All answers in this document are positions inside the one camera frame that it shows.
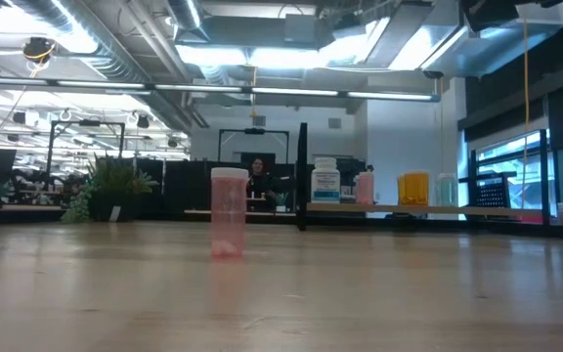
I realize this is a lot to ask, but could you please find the white melatonin bottle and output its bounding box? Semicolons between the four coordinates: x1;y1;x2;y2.
311;156;341;204

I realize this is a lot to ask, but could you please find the pink pill bottle white cap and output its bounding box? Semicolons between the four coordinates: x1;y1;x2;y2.
210;166;250;259

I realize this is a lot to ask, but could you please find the person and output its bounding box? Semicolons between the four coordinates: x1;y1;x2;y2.
246;156;282;201

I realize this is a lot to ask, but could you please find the ceiling light strip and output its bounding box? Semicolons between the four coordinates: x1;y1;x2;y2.
0;75;440;103

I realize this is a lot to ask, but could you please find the black office partition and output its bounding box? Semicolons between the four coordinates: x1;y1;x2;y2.
137;156;297;219

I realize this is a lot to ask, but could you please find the grey ceiling box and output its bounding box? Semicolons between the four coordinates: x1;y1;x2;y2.
283;13;320;49

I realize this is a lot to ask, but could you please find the green potted plant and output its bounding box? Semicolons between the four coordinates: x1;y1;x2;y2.
61;154;160;225

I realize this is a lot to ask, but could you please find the black perforated rack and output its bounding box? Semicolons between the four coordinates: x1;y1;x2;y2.
458;170;519;209

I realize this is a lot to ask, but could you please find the black background rig frame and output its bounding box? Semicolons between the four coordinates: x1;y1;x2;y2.
218;127;291;165
46;119;126;172

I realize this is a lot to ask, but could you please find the black table rail frame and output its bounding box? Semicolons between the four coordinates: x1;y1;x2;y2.
0;209;563;242

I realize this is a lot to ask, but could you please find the silver ribbed ceiling duct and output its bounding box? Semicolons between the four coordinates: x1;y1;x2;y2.
7;0;209;131

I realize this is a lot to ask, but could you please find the wooden shelf with black frame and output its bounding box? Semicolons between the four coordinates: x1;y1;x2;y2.
296;121;551;232

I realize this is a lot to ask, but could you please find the black ceiling cord reel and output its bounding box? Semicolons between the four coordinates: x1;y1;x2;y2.
21;36;58;65

